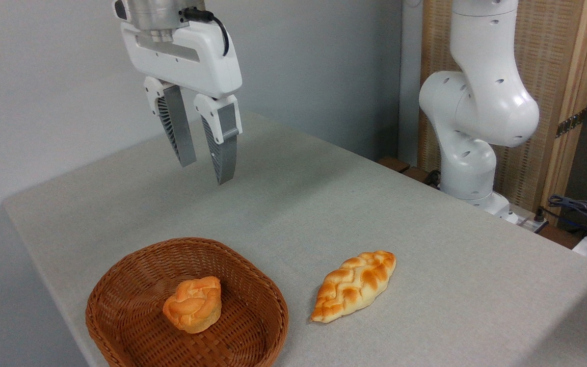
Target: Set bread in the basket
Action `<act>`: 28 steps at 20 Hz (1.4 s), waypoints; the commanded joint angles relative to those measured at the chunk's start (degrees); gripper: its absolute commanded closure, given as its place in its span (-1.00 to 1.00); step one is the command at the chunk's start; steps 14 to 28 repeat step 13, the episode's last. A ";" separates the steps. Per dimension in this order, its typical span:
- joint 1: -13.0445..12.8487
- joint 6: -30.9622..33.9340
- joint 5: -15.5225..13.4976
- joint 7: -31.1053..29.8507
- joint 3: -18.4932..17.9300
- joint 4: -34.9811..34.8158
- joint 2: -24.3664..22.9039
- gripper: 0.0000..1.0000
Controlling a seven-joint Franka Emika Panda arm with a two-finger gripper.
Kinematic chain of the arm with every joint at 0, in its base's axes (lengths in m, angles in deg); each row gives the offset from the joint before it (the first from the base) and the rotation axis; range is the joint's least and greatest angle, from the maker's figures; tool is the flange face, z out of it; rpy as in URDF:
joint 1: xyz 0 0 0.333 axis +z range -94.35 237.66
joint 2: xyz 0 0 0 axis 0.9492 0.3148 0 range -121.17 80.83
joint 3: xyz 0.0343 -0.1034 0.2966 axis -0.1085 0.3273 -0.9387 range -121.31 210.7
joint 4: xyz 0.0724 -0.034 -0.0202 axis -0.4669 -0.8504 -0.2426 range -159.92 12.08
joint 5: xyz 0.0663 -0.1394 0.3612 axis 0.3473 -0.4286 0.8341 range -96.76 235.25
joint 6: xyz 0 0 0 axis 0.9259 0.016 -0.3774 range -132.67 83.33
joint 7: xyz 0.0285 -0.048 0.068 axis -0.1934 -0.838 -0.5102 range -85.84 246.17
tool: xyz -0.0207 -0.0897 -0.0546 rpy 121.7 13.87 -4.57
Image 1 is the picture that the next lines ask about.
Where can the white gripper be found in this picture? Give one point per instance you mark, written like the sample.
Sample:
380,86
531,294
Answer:
199,63

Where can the grey fabric tablecloth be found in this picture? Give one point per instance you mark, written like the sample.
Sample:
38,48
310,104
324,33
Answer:
426,285

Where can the long braided bread loaf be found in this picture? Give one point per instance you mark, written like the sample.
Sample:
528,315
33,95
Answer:
354,285

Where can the dark metal screen hinge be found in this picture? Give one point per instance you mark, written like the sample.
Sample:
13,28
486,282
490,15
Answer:
571,123

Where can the round orange bread bun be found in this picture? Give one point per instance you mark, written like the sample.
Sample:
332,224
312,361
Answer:
194,303

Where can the brown wooden base board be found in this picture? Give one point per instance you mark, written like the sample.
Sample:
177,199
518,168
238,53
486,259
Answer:
394,164

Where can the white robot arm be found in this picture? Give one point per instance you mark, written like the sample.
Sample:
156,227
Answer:
477,112

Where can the brown woven wicker basket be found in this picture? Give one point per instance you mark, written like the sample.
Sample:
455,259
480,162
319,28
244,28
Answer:
135,306

